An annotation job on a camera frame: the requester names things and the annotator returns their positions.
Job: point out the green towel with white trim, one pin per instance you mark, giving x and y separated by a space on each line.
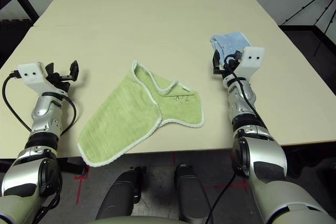
118 119

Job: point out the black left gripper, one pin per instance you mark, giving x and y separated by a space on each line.
60 82

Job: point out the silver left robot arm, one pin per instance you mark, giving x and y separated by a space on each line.
44 108

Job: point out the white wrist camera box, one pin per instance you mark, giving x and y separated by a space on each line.
30 73
252 58

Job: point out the grey robot left leg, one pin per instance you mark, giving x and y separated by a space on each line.
118 195

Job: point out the folded light blue towel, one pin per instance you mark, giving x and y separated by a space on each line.
231 41

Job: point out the grey robot leg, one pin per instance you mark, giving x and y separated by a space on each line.
118 195
191 195

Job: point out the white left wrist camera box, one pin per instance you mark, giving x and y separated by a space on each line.
30 73

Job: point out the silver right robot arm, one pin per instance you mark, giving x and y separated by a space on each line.
265 155

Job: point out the black low frame stand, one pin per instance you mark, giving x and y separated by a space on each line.
302 27

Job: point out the grey robot right leg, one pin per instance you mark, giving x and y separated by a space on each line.
191 195

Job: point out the grey robot torso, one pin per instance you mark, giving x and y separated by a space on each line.
147 221

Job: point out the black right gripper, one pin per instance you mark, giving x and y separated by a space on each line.
229 68

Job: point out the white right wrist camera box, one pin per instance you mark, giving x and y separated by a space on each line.
252 58

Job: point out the black foam floor mats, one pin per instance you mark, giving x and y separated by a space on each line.
13 32

